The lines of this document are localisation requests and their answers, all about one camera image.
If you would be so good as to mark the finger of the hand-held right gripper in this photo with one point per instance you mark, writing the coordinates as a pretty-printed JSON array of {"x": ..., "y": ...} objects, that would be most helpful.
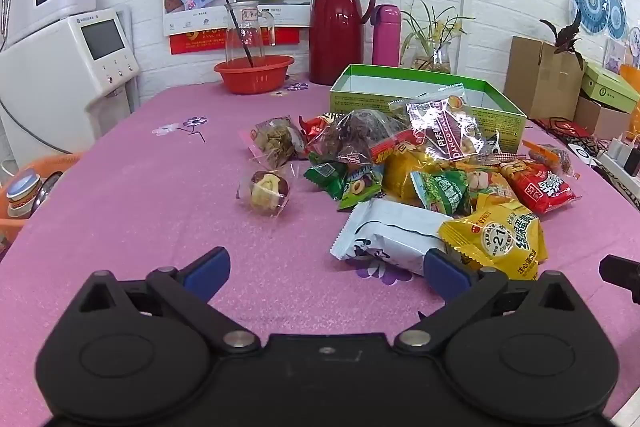
[{"x": 620, "y": 274}]

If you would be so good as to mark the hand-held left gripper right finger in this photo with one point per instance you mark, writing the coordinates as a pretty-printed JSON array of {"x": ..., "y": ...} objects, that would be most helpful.
[{"x": 445, "y": 273}]

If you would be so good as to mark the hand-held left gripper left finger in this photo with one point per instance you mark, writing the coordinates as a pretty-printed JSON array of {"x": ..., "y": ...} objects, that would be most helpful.
[{"x": 209, "y": 269}]

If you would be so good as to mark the white snack packet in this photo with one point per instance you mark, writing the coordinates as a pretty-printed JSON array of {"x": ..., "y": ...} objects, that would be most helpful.
[{"x": 390, "y": 237}]

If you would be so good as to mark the yellow egg yolk snack packet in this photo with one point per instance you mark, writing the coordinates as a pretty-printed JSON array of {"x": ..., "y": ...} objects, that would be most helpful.
[{"x": 500, "y": 237}]

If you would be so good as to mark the green white-print snack packet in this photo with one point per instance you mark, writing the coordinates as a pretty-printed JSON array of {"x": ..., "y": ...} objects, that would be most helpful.
[{"x": 442, "y": 193}]

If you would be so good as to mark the clear date walnut snack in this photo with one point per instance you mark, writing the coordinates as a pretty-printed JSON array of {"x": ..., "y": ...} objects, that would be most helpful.
[{"x": 265, "y": 192}]

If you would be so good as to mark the apple print snack packet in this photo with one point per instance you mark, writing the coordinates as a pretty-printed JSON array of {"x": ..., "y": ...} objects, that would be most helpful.
[{"x": 487, "y": 184}]

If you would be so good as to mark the large yellow snack bag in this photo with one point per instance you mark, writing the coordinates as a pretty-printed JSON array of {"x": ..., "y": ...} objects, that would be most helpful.
[{"x": 400, "y": 172}]

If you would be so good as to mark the green plum snack packet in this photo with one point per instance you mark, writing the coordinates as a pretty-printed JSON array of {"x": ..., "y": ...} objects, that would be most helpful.
[{"x": 357, "y": 188}]

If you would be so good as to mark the orange red snack packet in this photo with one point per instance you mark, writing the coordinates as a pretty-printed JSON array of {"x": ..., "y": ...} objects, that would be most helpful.
[{"x": 392, "y": 149}]

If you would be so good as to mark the clear orange snack packet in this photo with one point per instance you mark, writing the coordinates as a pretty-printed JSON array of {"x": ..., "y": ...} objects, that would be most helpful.
[{"x": 550, "y": 157}]

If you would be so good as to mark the clear brown-label cookie packet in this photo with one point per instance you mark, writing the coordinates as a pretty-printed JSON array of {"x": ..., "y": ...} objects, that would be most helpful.
[{"x": 450, "y": 127}]

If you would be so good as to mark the clear brown snack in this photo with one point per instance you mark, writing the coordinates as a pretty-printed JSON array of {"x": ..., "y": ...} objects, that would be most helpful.
[{"x": 276, "y": 138}]

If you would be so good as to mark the small green snack packet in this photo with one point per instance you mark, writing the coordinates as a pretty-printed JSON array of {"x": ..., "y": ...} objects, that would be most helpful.
[{"x": 324, "y": 173}]

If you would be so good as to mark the clear bag of dark candy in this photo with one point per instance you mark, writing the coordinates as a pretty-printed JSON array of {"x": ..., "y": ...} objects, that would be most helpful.
[{"x": 357, "y": 132}]

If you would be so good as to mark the green cardboard box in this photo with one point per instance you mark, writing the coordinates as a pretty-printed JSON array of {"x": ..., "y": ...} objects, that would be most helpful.
[{"x": 492, "y": 109}]

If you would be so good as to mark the red striped snack packet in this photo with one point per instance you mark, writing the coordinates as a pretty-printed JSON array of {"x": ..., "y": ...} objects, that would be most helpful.
[{"x": 312, "y": 128}]

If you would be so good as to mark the white power strip with chargers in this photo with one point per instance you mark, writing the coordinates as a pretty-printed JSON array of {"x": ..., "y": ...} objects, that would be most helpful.
[{"x": 624, "y": 157}]

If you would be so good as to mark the white round-button device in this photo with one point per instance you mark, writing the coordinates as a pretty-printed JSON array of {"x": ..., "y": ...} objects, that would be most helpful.
[{"x": 582, "y": 153}]

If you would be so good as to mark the red envelope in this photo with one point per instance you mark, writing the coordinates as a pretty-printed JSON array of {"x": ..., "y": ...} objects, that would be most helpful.
[{"x": 565, "y": 128}]

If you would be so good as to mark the small brown cardboard box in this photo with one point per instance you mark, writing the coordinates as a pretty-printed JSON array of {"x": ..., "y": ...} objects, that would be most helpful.
[{"x": 600, "y": 118}]

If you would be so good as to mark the green lidded gift box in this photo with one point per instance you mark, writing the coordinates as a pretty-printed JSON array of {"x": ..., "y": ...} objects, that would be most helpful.
[{"x": 611, "y": 89}]

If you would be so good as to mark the red plastic basin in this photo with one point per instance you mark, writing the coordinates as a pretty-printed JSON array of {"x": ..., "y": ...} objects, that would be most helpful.
[{"x": 254, "y": 76}]

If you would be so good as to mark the orange plastic basket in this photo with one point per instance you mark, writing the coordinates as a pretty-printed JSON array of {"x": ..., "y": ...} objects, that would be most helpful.
[{"x": 15, "y": 219}]

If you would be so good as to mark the white lidded jar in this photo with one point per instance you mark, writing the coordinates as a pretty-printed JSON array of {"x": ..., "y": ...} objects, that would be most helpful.
[{"x": 22, "y": 189}]

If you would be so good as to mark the tall brown cardboard box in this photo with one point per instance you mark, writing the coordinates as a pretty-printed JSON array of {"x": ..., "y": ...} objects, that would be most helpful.
[{"x": 540, "y": 77}]

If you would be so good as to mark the glass vase with green plant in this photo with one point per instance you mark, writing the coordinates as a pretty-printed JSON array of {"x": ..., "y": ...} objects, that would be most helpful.
[{"x": 434, "y": 47}]

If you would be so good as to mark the black stirring stick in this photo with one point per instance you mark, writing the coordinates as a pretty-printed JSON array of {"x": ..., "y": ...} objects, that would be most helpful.
[{"x": 240, "y": 34}]

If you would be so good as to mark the clear glass pitcher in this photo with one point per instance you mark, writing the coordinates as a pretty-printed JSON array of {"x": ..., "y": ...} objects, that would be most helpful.
[{"x": 245, "y": 32}]

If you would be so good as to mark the white water dispenser with screen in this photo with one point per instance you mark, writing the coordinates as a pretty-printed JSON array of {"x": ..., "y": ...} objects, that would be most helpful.
[{"x": 65, "y": 77}]

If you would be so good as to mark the pink thermos bottle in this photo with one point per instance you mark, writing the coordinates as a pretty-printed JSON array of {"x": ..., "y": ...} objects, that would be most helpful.
[{"x": 386, "y": 37}]

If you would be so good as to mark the dark purple leafy plant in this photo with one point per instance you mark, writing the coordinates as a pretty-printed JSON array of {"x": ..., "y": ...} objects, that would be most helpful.
[{"x": 565, "y": 34}]

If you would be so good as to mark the dark red thermos jug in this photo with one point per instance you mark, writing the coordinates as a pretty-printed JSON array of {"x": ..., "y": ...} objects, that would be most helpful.
[{"x": 340, "y": 27}]

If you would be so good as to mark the small blue round wall decoration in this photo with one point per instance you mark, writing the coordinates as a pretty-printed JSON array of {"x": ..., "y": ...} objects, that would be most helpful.
[{"x": 616, "y": 17}]

